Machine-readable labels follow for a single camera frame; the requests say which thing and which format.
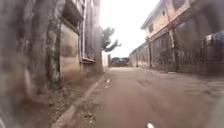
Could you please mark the weathered grey building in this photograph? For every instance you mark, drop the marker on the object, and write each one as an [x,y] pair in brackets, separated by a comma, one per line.
[70,50]

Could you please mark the brown dirt road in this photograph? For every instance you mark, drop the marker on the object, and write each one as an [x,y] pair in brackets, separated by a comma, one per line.
[140,100]

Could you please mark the stained grey compound wall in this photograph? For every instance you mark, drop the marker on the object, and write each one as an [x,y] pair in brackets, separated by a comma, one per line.
[186,50]

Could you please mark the beige two-storey building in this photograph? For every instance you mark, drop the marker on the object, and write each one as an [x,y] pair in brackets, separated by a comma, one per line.
[160,20]

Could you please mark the littered earth strip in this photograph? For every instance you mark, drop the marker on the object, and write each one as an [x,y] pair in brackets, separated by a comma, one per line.
[56,100]

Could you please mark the pale concrete kerb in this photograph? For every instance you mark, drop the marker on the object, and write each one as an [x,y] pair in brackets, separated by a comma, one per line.
[71,111]

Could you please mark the tree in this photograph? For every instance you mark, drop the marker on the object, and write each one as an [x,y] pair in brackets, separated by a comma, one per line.
[106,36]

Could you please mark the robot's own part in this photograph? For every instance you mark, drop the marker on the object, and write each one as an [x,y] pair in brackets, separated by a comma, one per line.
[150,125]

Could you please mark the dark vehicle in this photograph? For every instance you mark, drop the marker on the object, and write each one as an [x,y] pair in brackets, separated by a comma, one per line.
[120,62]

